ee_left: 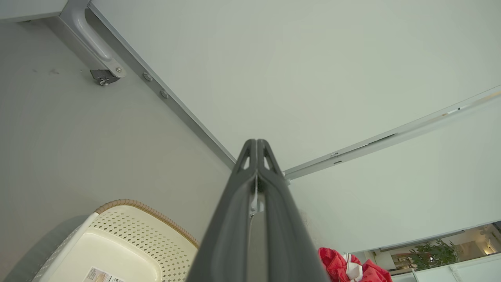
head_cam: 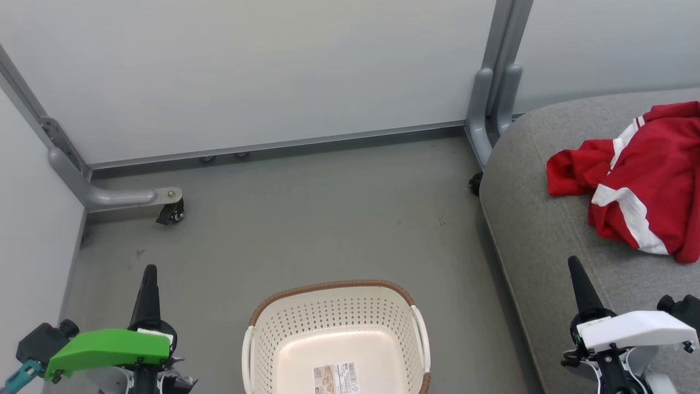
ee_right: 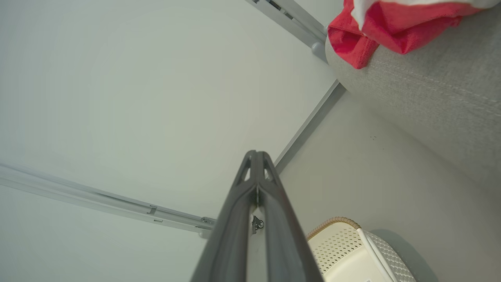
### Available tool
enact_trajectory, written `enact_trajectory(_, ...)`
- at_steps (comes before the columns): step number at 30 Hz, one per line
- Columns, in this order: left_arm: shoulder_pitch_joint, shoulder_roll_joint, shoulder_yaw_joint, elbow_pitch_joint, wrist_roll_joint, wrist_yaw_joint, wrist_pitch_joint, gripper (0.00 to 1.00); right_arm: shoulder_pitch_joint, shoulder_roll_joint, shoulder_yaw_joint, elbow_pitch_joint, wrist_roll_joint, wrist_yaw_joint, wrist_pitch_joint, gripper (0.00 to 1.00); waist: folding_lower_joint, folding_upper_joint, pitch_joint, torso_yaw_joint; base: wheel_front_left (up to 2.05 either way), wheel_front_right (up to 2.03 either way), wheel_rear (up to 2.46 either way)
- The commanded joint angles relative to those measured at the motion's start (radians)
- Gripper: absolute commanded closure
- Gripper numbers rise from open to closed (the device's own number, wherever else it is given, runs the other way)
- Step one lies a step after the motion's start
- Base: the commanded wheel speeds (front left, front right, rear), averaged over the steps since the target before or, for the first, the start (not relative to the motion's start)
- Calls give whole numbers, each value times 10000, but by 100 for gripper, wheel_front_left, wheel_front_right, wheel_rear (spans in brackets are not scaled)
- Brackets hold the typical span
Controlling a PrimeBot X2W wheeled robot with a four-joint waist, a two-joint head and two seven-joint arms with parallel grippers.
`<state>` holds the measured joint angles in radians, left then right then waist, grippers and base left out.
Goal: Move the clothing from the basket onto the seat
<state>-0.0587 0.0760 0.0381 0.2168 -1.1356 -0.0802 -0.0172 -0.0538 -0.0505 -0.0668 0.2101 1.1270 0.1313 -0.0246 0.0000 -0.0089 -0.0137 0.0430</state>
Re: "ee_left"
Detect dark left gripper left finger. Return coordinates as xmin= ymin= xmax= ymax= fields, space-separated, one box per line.
xmin=186 ymin=139 xmax=259 ymax=282

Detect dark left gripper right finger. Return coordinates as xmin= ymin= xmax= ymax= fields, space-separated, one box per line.
xmin=256 ymin=139 xmax=330 ymax=282

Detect red garment striped white trim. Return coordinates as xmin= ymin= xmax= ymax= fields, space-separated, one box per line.
xmin=317 ymin=247 xmax=393 ymax=282

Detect white perforated laundry basket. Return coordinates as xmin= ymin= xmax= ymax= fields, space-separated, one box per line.
xmin=31 ymin=199 xmax=200 ymax=282

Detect paper label on basket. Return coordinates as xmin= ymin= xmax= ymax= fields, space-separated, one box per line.
xmin=83 ymin=267 xmax=126 ymax=282

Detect green potted plant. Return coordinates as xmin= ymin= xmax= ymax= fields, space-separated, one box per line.
xmin=407 ymin=239 xmax=461 ymax=271

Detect grey metal foot with caster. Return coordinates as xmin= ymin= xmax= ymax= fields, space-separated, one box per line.
xmin=58 ymin=0 xmax=127 ymax=87

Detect grey metal partition rail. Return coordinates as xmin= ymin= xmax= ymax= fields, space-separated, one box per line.
xmin=283 ymin=86 xmax=501 ymax=181
xmin=87 ymin=1 xmax=236 ymax=170

